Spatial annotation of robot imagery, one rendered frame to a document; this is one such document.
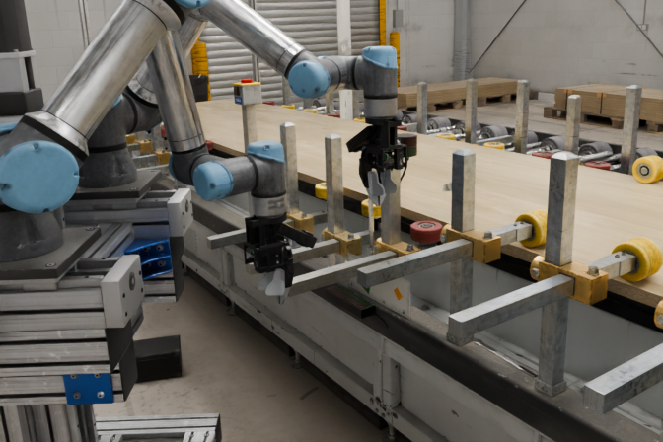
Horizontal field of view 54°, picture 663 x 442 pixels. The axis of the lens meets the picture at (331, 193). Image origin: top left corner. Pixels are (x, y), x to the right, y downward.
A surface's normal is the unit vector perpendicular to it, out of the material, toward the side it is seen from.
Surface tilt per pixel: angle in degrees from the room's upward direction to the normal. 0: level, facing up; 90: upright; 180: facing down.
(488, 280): 90
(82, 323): 90
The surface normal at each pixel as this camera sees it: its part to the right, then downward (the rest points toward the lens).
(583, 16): -0.86, 0.16
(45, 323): 0.01, 0.26
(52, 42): 0.51, 0.22
